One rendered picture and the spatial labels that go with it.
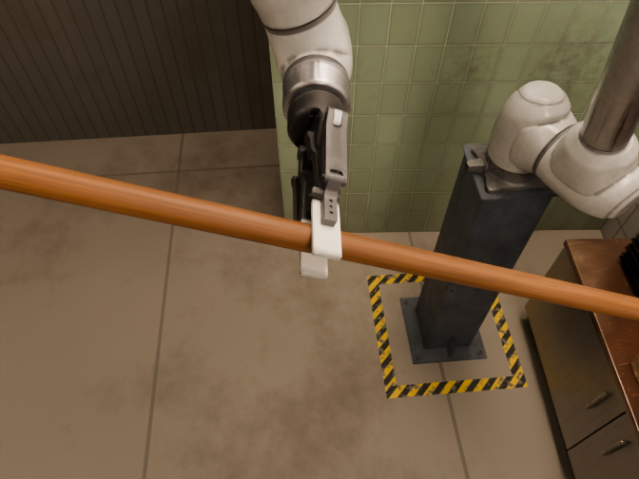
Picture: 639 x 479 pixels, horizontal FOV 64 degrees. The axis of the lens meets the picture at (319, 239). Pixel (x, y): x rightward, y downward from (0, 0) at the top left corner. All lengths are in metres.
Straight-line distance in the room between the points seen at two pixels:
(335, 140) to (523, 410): 1.87
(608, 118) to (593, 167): 0.13
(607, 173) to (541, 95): 0.25
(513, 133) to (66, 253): 2.15
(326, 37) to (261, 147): 2.33
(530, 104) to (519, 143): 0.10
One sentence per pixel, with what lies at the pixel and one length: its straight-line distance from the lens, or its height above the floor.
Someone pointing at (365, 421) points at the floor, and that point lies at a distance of 2.14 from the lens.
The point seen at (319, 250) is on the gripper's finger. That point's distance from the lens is 0.50.
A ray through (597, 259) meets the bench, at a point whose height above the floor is 0.58.
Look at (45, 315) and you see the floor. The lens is 2.63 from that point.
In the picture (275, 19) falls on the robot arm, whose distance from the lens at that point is 0.69.
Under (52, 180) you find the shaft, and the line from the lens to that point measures 0.50.
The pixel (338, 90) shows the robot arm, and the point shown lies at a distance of 0.66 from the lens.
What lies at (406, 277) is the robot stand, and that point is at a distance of 2.45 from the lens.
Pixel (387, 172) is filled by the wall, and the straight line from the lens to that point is 2.26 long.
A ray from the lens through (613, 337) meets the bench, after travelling 1.87.
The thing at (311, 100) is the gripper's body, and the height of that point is 1.65.
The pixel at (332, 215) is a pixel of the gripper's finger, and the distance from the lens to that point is 0.51.
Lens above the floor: 2.04
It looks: 53 degrees down
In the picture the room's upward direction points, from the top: straight up
